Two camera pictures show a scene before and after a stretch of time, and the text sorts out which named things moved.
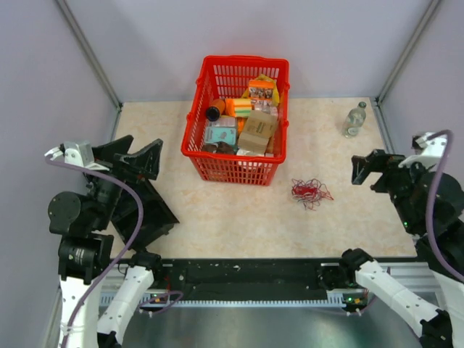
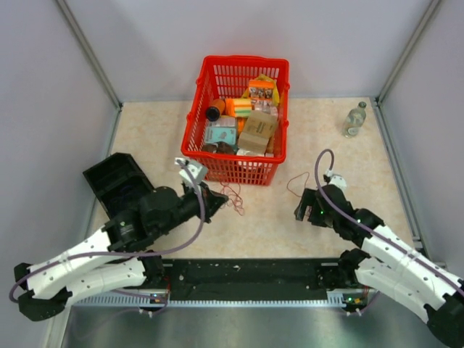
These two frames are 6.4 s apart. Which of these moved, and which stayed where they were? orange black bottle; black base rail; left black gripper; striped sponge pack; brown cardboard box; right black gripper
Moved: left black gripper; right black gripper
Stayed: striped sponge pack; orange black bottle; black base rail; brown cardboard box
